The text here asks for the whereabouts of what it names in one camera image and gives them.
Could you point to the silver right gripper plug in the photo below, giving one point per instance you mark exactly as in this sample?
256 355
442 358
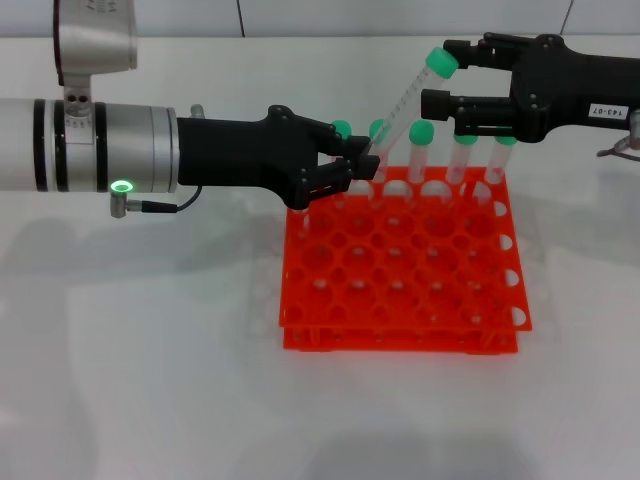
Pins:
635 125

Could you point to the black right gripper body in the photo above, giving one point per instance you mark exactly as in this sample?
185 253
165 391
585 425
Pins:
555 85

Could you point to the orange plastic test tube rack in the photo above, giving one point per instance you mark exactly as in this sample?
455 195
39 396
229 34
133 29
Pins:
375 267

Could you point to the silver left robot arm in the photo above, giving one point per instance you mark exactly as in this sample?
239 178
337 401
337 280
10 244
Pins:
125 150

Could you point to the green capped clear test tube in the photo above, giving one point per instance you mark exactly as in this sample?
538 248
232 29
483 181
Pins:
500 160
460 160
374 132
440 62
421 134
342 127
302 220

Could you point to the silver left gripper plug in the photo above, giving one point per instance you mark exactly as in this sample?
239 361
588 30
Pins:
197 111

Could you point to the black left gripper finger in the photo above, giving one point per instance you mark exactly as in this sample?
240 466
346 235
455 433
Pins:
355 146
369 167

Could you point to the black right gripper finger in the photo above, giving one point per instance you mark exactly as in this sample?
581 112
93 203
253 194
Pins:
435 105
487 50

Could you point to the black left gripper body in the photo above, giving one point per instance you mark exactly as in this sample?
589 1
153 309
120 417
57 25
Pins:
240 155

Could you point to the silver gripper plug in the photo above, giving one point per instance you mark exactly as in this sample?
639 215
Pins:
635 125
197 111

